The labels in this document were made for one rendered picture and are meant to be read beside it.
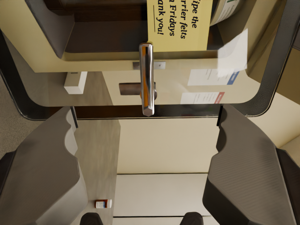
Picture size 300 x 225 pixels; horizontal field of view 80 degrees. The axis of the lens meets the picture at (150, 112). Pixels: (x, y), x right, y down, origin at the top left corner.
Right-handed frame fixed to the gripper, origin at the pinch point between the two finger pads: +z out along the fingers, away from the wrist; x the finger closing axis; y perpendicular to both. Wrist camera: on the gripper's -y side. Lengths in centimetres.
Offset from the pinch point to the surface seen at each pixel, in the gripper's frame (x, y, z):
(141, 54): -0.7, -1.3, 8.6
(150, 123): -1, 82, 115
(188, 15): 4.9, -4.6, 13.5
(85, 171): -26, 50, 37
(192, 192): 62, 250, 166
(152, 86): 0.4, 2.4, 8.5
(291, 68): 24.9, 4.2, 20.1
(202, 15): 6.5, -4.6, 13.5
